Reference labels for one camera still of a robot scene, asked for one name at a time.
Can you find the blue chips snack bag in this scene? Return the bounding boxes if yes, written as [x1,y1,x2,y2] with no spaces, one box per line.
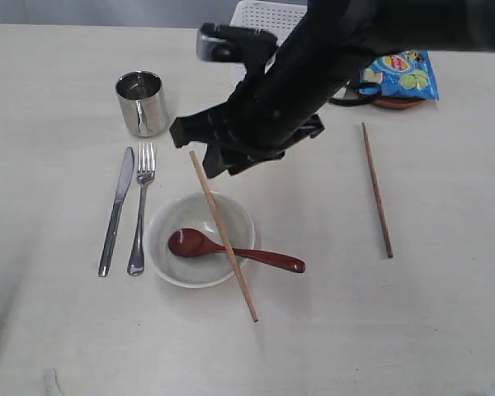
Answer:
[360,50,440,100]

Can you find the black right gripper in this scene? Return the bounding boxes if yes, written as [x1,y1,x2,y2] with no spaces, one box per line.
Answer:
[169,1,378,178]

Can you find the stainless steel cup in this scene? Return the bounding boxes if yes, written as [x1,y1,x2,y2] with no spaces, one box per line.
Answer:
[115,71,169,138]

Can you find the silver metal fork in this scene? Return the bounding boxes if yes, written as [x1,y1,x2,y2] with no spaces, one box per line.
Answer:
[127,142,156,276]

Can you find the white perforated plastic basket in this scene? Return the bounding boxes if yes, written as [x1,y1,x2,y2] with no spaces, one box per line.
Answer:
[230,1,307,36]

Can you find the silver metal table knife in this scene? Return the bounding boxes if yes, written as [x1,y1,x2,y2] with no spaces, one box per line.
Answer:
[98,147,134,277]

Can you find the brown wooden chopstick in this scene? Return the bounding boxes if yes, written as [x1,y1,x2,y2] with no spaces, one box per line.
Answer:
[361,122,394,258]
[189,150,259,323]

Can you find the dark wooden spoon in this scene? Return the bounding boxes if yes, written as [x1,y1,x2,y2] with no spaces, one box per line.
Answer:
[167,228,307,274]

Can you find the brown round wooden plate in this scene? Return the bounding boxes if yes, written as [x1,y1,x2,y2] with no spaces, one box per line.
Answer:
[372,97,426,110]

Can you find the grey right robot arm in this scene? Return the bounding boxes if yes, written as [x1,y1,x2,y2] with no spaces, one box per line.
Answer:
[170,1,495,178]

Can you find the glossy ceramic bowl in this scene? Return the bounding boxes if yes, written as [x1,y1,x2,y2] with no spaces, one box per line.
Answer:
[144,192,256,289]

